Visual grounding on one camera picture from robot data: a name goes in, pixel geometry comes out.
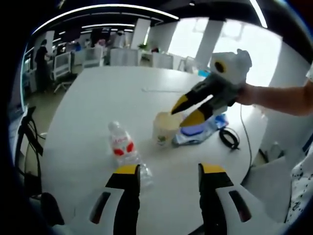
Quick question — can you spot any person's right hand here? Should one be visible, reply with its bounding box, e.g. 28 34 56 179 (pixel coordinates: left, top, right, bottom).
237 83 260 106

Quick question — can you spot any white mesh office chair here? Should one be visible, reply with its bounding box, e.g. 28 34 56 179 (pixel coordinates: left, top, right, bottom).
53 52 77 92
82 46 105 69

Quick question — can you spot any light grey chair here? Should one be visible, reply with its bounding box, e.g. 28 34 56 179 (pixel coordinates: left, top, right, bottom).
241 156 295 222

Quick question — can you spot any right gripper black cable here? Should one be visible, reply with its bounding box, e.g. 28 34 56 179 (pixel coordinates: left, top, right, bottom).
239 105 253 167

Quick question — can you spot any white printed paper cup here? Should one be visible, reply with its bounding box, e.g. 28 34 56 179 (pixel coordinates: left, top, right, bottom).
151 112 183 147

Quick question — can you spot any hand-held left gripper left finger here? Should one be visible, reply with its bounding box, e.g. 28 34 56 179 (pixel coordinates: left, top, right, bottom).
70 164 142 235

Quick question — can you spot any blue sponge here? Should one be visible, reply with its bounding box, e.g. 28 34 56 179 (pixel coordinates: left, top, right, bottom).
172 121 219 145

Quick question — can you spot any ceiling light strip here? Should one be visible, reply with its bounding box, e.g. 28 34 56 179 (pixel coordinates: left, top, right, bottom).
31 4 181 35

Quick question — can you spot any white table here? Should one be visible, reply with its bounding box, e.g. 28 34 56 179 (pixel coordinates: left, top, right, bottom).
41 66 269 235

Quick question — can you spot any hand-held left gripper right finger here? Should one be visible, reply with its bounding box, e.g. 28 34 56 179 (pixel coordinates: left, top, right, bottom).
198 162 285 235

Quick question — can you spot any person's printed white shirt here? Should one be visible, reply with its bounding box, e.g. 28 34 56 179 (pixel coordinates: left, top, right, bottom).
290 156 313 222

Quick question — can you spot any clear plastic bottle red label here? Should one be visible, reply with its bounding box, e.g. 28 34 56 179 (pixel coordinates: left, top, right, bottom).
107 120 154 188

